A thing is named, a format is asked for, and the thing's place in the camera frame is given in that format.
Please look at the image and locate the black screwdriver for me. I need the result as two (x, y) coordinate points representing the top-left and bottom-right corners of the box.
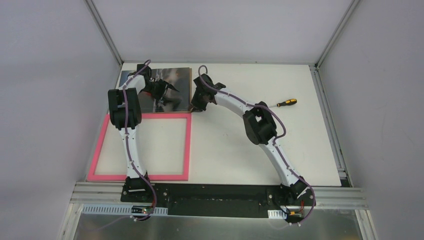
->
(269, 98), (298, 108)

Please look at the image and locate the pink photo frame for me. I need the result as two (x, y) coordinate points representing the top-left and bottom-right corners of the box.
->
(87, 113), (192, 182)

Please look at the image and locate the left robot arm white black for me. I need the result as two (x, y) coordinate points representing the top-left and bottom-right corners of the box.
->
(107, 60), (176, 203)

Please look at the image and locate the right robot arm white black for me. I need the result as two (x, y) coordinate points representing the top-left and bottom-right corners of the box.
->
(191, 73), (309, 205)

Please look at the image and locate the sunset landscape photo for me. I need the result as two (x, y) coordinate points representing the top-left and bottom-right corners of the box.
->
(138, 67), (190, 113)

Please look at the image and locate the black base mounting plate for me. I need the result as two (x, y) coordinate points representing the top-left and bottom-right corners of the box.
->
(120, 181), (313, 219)

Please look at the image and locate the brown frame backing board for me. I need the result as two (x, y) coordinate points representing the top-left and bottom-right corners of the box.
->
(187, 67), (194, 113)

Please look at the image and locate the left white cable duct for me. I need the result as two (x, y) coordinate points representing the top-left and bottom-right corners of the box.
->
(81, 204), (152, 217)

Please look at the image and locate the white cable duct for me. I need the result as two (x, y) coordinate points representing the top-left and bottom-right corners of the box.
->
(81, 204), (152, 217)
(267, 210), (287, 220)

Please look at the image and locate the right white cable duct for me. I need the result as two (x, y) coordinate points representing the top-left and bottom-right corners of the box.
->
(267, 210), (287, 220)

